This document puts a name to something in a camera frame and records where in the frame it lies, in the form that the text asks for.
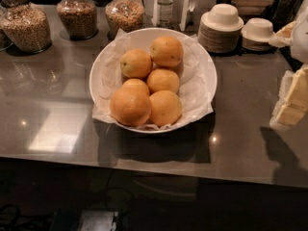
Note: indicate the short stack paper bowls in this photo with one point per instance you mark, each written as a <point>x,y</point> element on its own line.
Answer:
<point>256,34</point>

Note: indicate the front left large orange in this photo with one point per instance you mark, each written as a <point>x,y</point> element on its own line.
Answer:
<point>130,107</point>

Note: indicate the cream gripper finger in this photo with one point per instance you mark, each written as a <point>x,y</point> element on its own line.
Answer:
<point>292,105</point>

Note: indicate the glass cereal jar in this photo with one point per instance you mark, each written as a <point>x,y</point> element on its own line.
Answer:
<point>79,18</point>
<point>126,15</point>
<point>25,26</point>

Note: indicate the left glass cereal jar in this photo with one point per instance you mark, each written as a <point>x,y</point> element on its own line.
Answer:
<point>25,26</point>

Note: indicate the far left glass jar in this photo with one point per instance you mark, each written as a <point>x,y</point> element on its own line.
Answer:
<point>5,42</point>

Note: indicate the white ceramic bowl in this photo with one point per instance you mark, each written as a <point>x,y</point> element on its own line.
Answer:
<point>96,81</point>

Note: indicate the right glass cereal jar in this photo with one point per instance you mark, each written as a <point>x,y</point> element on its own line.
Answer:
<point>126,15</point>

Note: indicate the middle glass cereal jar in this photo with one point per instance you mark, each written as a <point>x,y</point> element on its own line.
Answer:
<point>79,18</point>

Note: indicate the white paper liner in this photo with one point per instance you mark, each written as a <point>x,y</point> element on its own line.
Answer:
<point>195,81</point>

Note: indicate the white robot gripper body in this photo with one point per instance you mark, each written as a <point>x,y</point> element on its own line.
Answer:
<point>300,38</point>

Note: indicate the clear glass bottle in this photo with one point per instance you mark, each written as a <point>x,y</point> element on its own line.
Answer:
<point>164,13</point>

